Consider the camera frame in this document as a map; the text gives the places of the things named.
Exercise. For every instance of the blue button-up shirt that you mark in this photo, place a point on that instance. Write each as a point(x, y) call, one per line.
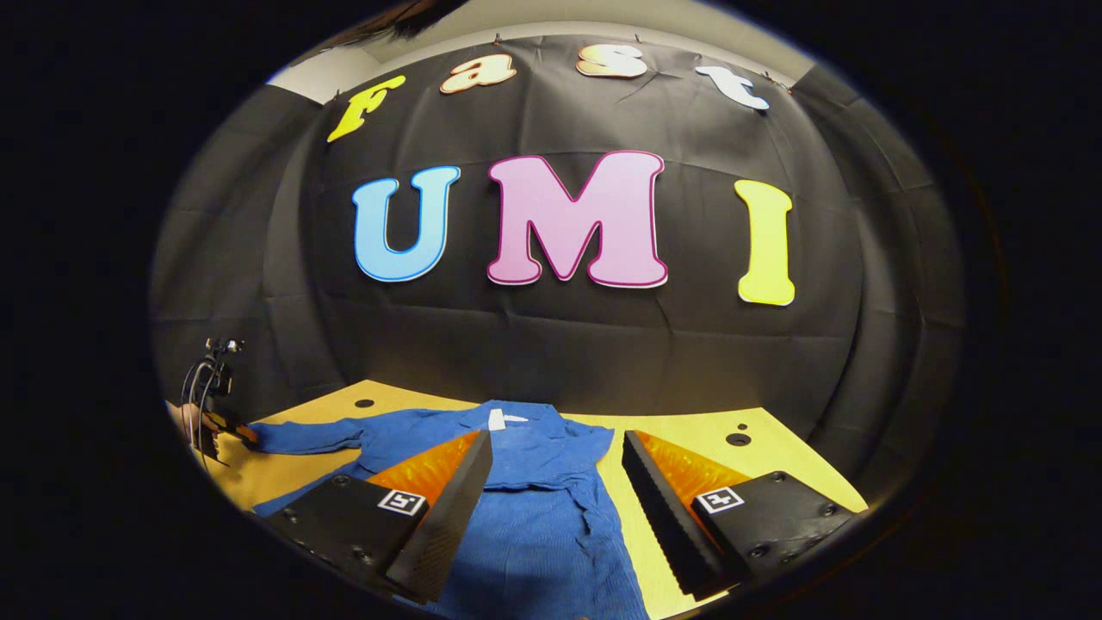
point(534, 534)

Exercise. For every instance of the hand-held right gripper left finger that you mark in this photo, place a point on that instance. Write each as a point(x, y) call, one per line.
point(448, 517)

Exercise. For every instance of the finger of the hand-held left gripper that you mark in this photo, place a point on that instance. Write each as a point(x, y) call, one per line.
point(237, 430)

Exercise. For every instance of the person's dark hair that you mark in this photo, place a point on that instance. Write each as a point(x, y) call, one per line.
point(413, 17)

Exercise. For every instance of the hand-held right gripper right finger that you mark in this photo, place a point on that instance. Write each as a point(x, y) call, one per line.
point(663, 517)

